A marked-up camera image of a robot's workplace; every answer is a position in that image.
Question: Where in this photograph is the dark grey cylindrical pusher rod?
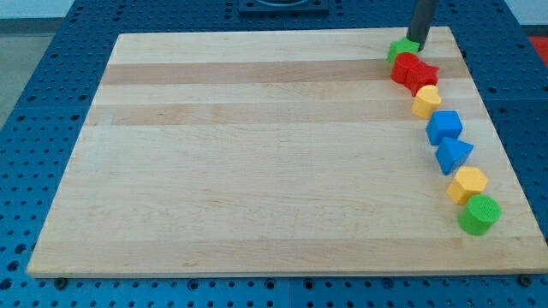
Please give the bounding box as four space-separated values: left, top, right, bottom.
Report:
406 0 438 51

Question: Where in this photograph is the green star block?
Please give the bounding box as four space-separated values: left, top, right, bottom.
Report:
387 37 420 64

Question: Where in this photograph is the red star block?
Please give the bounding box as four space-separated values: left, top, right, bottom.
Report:
403 62 439 97

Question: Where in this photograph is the red round block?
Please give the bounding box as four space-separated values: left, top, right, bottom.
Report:
390 52 420 84

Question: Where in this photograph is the yellow heart block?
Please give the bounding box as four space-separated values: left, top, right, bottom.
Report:
411 85 442 120

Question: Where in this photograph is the blue cube block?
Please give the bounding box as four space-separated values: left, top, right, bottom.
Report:
426 110 463 145

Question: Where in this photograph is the blue triangle block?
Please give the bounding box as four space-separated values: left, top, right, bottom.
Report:
435 137 474 175

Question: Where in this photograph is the yellow hexagon block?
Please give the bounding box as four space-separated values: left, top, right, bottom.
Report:
446 166 489 205

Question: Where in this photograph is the wooden board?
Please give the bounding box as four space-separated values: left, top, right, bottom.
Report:
27 27 547 278

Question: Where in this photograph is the green cylinder block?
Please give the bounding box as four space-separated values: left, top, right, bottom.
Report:
458 194 502 236

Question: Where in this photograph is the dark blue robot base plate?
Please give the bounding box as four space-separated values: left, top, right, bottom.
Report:
236 0 330 15

